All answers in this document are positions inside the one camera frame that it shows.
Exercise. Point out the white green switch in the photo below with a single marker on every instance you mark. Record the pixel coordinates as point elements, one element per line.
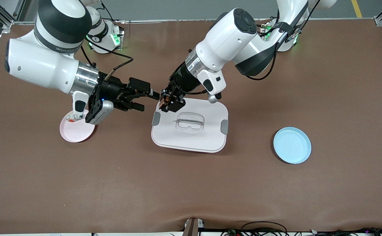
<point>70,120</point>

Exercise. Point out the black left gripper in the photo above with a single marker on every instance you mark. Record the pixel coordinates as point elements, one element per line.
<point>185,79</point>

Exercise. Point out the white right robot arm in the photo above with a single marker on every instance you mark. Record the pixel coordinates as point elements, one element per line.
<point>40,65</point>

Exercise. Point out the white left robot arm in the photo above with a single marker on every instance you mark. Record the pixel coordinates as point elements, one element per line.
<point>230,36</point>

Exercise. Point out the white lidded storage box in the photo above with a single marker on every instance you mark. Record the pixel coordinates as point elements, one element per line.
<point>207,137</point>

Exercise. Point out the light blue round plate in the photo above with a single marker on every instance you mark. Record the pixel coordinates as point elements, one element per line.
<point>292,146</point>

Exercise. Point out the pink round plate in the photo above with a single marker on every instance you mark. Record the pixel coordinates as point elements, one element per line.
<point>76,134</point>

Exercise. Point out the black orange switch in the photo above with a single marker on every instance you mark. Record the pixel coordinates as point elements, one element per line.
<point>164,97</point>

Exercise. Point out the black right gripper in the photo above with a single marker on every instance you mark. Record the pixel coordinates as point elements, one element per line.
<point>111,89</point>

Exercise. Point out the brown table mat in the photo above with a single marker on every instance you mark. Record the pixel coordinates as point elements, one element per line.
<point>191,186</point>

